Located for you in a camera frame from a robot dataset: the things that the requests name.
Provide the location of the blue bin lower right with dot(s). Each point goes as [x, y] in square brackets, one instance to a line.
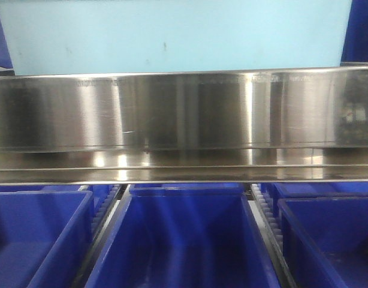
[325, 241]

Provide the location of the blue bin rear right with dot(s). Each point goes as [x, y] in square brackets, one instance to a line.
[280, 190]

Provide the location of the blue bin rear left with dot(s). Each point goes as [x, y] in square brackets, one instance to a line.
[16, 188]

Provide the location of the blue bin lower left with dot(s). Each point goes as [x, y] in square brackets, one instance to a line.
[44, 237]

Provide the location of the blue bin rear centre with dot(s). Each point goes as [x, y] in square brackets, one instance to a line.
[186, 188]

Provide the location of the blue bin lower centre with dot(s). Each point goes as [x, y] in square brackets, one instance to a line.
[187, 240]

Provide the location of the steel divider rail left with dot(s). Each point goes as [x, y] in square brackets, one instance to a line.
[105, 204]

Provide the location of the stainless steel shelf beam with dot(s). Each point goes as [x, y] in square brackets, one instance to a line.
[282, 125]

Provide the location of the blue bin upper right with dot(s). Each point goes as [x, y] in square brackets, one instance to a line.
[355, 48]

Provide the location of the white roller track right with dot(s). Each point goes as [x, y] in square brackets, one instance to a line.
[269, 227]

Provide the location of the light blue plastic bin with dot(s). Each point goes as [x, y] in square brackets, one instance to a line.
[68, 37]

